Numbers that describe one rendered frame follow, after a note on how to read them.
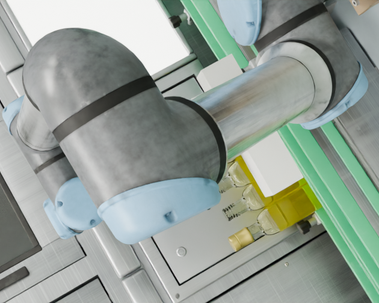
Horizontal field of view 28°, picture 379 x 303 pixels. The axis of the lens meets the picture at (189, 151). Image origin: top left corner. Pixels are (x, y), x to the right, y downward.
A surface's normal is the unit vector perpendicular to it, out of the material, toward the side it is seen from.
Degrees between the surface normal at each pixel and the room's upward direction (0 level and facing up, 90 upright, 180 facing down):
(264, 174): 90
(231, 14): 8
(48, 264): 90
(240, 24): 8
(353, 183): 90
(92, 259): 90
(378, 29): 0
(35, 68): 43
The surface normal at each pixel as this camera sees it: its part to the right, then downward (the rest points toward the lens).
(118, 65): 0.42, -0.50
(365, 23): -0.86, 0.48
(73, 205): 0.14, -0.08
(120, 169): -0.18, 0.11
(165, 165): 0.37, -0.22
